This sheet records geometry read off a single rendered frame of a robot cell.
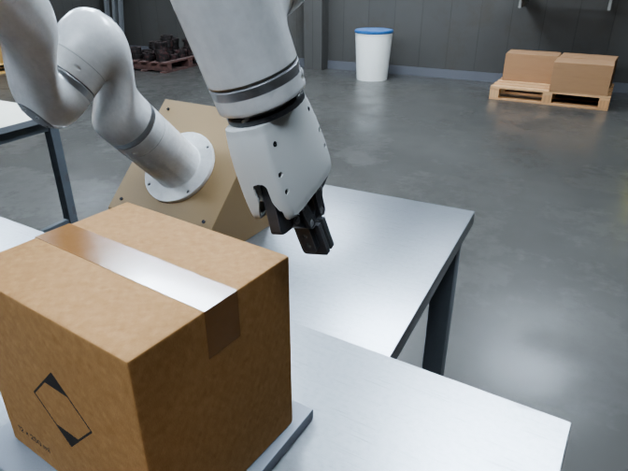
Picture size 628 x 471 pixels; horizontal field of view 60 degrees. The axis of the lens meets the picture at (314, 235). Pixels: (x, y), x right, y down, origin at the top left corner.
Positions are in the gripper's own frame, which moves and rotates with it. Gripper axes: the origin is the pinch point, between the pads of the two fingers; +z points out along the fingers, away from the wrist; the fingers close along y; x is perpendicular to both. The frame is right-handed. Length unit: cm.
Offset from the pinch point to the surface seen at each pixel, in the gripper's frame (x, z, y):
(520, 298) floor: -20, 163, -158
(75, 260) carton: -27.2, -2.7, 9.9
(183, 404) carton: -9.5, 8.4, 18.0
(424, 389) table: 1.3, 39.7, -11.1
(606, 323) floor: 17, 170, -154
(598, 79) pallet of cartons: -21, 248, -592
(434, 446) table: 6.2, 37.9, -0.9
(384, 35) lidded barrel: -279, 179, -646
